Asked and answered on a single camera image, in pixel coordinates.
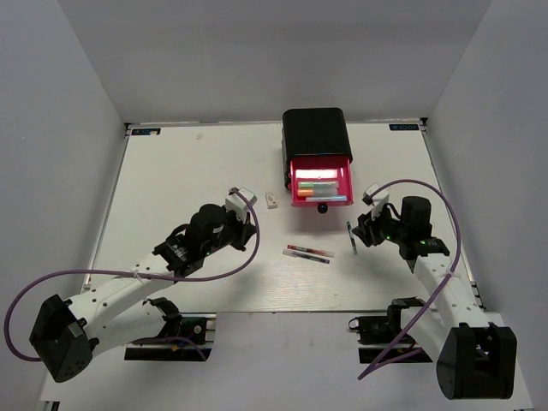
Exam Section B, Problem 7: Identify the red pen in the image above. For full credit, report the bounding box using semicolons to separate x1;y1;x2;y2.
287;244;335;258

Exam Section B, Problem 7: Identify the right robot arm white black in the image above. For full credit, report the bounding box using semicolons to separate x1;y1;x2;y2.
353;194;517;400

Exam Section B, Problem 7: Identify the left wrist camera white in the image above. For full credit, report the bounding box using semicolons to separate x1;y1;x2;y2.
224;188;257;223

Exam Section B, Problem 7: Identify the pink drawer with black knob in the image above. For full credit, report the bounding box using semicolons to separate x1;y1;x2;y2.
284;155;354;214

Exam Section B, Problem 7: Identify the orange highlighter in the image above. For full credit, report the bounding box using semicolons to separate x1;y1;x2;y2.
297;188;338;198

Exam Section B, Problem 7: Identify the green highlighter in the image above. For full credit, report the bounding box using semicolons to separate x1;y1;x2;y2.
298;181;339;189

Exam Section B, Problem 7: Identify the purple pen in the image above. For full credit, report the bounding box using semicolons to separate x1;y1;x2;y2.
283;249;330;265

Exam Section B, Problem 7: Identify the corner logo sticker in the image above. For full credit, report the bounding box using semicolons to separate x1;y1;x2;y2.
131;128;161;136
389;123;420;131

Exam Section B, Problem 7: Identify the white staples box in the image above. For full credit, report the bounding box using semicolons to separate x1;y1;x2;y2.
265;192;278;210

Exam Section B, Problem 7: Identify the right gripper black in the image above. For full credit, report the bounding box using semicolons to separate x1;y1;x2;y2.
353;201;409;247

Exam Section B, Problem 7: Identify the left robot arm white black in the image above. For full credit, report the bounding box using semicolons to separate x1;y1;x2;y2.
29;190;260;383

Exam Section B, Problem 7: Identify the black drawer cabinet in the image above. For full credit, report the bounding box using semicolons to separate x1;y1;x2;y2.
282;107;353;191

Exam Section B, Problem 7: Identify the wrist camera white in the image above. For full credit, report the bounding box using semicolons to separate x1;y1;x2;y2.
362;183;390;220
224;188;257;223

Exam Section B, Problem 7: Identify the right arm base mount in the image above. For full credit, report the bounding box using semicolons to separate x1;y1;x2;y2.
348;315;432;365

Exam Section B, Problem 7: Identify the blue highlighter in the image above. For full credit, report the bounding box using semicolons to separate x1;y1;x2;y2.
305;195;348;203

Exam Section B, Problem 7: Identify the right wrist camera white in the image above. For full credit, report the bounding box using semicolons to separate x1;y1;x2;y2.
362;183;390;220

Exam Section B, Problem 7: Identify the green pen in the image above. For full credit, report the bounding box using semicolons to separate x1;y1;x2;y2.
346;221;358;255

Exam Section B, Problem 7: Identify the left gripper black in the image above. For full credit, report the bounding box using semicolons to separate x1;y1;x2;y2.
202;208;258;257

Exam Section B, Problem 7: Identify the right corner logo sticker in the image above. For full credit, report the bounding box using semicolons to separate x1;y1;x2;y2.
389;123;420;131

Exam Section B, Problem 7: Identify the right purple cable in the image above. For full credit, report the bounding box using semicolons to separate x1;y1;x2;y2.
357;178;462;381

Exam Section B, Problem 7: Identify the left corner logo sticker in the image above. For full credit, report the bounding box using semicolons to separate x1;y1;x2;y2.
131;128;161;136

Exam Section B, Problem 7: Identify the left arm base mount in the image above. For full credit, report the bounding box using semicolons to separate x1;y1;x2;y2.
124;314;217;362

